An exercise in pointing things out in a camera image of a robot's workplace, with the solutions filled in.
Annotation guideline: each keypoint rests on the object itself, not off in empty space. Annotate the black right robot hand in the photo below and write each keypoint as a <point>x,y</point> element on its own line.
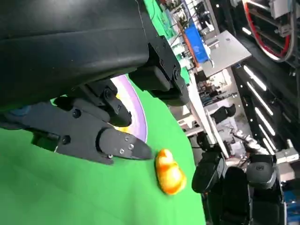
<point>234,199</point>

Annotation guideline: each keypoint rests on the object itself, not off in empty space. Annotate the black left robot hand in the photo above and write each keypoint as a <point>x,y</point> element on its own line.
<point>70,47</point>

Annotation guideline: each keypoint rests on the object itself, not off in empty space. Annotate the black office chair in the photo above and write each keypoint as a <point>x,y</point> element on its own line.
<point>222,114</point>

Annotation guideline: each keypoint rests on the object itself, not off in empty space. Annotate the lilac plate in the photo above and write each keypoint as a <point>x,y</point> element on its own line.
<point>138,112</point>

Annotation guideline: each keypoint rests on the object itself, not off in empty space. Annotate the blue plastic bin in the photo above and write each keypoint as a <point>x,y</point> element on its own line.
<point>195,44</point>

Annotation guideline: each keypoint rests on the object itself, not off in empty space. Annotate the green table cloth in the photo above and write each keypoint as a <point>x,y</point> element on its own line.
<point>93,192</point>

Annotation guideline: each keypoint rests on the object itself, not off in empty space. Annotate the grey board panel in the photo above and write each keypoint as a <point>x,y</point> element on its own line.
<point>227,51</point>

